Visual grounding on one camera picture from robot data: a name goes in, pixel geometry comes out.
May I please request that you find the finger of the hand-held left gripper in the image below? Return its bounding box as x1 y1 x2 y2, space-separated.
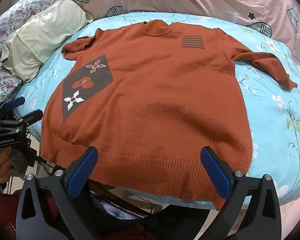
4 96 25 111
15 110 44 128

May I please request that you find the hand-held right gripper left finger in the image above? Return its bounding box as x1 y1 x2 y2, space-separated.
16 146 100 240

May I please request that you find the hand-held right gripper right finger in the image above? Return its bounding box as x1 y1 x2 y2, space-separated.
200 147 282 240

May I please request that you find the orange knitted sweater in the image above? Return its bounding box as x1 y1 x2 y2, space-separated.
40 20 298 211

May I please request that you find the person's left hand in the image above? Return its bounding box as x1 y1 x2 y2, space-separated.
0 146 29 189

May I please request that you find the shiny silver sheet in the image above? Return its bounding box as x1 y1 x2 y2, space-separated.
89 189 152 222

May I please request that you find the cream pillow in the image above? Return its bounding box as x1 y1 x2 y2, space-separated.
0 0 94 83

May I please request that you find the blue floral bedsheet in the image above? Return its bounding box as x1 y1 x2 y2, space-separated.
22 11 300 207

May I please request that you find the person's red fleece clothing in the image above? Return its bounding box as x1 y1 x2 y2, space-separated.
0 192 90 240

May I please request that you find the white quilt with pink flowers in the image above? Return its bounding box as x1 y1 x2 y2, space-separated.
0 0 77 105

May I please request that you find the pink quilt with plaid hearts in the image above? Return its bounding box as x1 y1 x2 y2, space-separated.
69 0 300 55

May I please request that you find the black cable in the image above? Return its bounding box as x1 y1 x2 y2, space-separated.
36 156 58 172

